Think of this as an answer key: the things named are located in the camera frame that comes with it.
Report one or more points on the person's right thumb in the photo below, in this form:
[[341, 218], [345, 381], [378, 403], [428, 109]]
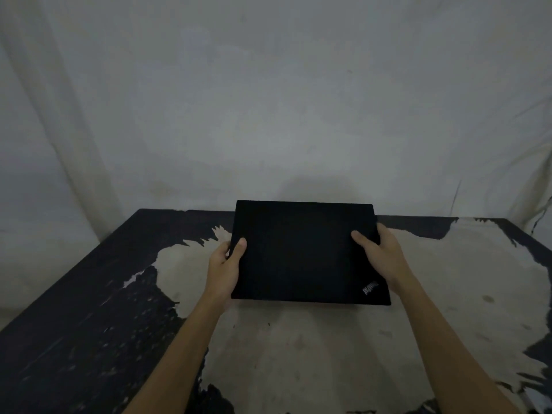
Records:
[[365, 242]]

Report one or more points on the person's left hand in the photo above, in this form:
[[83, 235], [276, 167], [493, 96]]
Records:
[[222, 275]]

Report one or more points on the white cloth backdrop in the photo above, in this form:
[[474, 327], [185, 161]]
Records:
[[276, 103]]

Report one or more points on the person's right forearm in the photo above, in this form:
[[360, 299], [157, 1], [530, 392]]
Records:
[[453, 349]]

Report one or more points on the person's left forearm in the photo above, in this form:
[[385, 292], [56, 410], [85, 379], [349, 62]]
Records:
[[179, 357]]

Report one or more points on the person's right hand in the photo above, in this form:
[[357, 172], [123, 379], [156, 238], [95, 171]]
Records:
[[388, 258]]

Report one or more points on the black laptop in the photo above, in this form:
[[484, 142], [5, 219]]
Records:
[[302, 254]]

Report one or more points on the person's left thumb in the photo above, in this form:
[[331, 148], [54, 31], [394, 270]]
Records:
[[238, 253]]

